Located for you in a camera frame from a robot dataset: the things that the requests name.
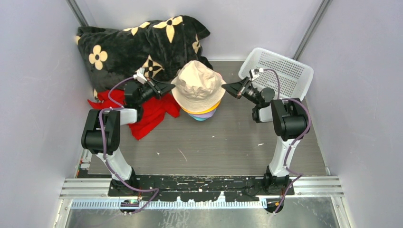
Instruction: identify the yellow bucket hat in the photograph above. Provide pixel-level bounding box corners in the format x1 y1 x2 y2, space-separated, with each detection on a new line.
190 101 221 114

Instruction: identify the beige bucket hat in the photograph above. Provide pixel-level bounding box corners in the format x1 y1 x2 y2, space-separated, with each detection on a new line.
171 60 226 112

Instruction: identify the lavender bucket hat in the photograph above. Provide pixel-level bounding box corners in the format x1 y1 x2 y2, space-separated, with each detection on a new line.
191 108 217 118

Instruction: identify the turquoise bucket hat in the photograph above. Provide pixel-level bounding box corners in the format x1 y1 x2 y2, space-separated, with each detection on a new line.
188 114 208 121

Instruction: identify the orange bucket hat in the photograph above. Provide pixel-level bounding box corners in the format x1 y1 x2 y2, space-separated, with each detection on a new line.
181 107 191 114

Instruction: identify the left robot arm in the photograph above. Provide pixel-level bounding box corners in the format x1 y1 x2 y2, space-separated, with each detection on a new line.
81 76 175 196

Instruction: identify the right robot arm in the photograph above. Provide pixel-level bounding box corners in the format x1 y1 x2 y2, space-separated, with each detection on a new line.
221 78 311 195

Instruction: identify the black floral plush pillow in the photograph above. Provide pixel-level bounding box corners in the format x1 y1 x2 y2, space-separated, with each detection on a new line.
75 15 212 93

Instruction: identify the white plastic basket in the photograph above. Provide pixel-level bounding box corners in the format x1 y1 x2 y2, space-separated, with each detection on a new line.
238 47 314 100

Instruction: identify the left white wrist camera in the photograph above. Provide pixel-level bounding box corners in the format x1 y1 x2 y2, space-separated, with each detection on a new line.
133 67 148 85

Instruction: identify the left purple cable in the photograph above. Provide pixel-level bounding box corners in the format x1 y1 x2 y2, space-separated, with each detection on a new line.
98 75 160 216

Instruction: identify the purple cable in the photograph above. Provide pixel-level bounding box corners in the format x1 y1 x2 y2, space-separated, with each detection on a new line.
262 68 312 215
98 75 160 216

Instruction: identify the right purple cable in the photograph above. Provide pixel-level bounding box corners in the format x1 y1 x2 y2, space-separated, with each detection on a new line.
262 68 312 215

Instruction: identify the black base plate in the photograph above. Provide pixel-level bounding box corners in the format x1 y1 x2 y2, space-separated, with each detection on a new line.
108 175 282 202

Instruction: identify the aluminium rail frame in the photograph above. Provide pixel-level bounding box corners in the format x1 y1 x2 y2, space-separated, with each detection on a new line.
59 177 344 213

